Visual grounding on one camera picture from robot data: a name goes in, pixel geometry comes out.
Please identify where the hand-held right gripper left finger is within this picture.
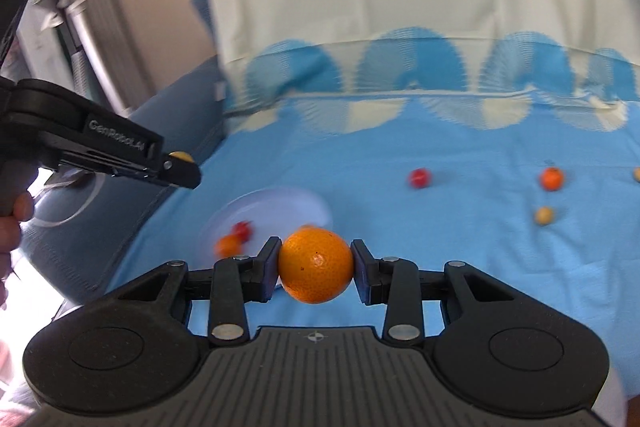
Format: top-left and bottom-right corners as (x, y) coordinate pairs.
(117, 237), (283, 348)

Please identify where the red tomato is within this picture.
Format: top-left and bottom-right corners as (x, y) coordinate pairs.
(407, 168), (432, 190)

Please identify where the blue fan-print cloth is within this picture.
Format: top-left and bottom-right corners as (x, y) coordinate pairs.
(107, 0), (640, 408)

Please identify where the orange mandarin with stem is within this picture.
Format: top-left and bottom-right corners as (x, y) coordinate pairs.
(539, 161), (566, 192)

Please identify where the light blue round plate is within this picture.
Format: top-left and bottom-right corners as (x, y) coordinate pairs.
(197, 188), (333, 269)

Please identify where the person's left hand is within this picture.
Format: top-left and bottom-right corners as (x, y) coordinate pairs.
(0, 193), (36, 308)

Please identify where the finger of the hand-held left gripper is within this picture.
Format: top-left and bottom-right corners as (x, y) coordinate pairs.
(147, 156), (202, 188)

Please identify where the blue fabric sofa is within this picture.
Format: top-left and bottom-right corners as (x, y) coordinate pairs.
(20, 0), (227, 303)

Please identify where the grey curtain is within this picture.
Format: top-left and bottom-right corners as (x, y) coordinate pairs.
(37, 0), (161, 118)

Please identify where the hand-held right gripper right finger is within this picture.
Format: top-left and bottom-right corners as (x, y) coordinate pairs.
(350, 239), (516, 342)

